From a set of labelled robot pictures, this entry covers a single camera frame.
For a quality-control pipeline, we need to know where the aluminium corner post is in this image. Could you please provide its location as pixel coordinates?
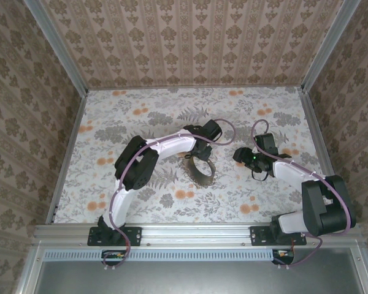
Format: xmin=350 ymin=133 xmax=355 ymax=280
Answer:
xmin=301 ymin=0 xmax=361 ymax=92
xmin=23 ymin=0 xmax=89 ymax=94

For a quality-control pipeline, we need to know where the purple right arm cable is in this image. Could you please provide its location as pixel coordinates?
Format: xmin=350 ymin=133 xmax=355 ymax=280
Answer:
xmin=251 ymin=119 xmax=356 ymax=270

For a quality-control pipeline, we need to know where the aluminium right corner post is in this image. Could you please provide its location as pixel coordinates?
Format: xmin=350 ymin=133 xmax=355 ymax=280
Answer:
xmin=301 ymin=0 xmax=361 ymax=92

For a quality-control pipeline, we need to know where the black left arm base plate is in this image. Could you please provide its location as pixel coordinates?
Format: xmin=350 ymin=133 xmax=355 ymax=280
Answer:
xmin=87 ymin=225 xmax=142 ymax=247

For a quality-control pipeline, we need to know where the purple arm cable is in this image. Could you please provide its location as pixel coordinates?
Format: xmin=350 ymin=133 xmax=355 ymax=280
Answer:
xmin=251 ymin=119 xmax=356 ymax=270
xmin=102 ymin=118 xmax=237 ymax=272

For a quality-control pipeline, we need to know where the aluminium frame cross rail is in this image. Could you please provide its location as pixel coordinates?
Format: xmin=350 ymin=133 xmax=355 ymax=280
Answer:
xmin=33 ymin=223 xmax=361 ymax=246

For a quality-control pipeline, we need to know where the aluminium right side rail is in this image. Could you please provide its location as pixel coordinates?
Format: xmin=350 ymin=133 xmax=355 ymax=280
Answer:
xmin=299 ymin=87 xmax=350 ymax=223

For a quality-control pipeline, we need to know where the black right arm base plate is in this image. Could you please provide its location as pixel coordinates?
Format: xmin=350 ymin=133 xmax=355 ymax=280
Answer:
xmin=250 ymin=225 xmax=307 ymax=247

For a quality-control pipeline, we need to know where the black connector board with wires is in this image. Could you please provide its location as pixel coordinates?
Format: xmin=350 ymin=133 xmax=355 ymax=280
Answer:
xmin=272 ymin=249 xmax=296 ymax=265
xmin=101 ymin=249 xmax=127 ymax=266

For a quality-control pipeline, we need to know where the grey slotted cable duct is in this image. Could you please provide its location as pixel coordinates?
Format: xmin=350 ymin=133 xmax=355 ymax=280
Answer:
xmin=44 ymin=248 xmax=295 ymax=262

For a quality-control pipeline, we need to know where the grey metal sheet panel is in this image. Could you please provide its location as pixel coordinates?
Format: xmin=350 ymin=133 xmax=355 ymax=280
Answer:
xmin=33 ymin=260 xmax=364 ymax=294

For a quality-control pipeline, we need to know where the metal band with key rings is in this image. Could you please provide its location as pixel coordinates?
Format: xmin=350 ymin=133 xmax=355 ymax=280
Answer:
xmin=180 ymin=152 xmax=217 ymax=186

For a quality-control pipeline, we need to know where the aluminium left side rail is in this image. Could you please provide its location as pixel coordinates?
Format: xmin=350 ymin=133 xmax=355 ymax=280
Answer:
xmin=45 ymin=90 xmax=88 ymax=224

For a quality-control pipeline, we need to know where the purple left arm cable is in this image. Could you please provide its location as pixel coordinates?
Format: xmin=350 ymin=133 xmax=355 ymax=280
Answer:
xmin=102 ymin=118 xmax=237 ymax=272

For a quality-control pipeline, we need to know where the aluminium left corner post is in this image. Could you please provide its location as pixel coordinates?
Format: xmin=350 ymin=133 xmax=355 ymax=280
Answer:
xmin=23 ymin=0 xmax=89 ymax=94

